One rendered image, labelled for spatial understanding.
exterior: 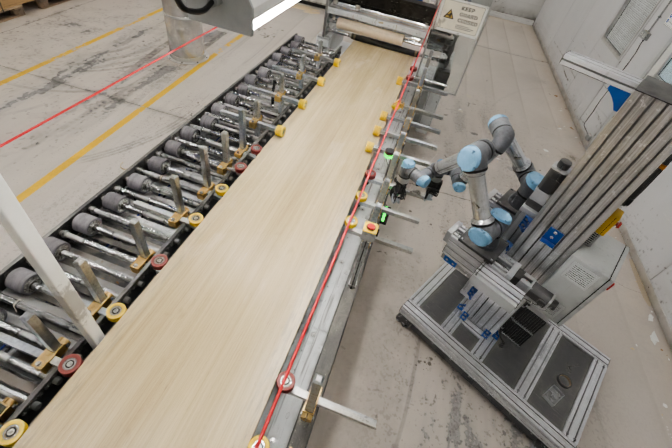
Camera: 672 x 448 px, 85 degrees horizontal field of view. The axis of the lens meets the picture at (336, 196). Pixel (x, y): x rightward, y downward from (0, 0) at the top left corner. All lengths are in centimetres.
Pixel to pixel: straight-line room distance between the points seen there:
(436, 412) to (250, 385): 148
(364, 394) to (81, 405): 162
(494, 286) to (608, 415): 155
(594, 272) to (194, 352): 193
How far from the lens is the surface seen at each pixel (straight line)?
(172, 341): 185
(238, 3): 66
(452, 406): 290
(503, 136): 228
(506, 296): 223
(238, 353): 178
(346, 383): 273
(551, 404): 298
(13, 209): 136
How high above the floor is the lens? 255
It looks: 43 degrees down
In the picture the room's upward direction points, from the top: 12 degrees clockwise
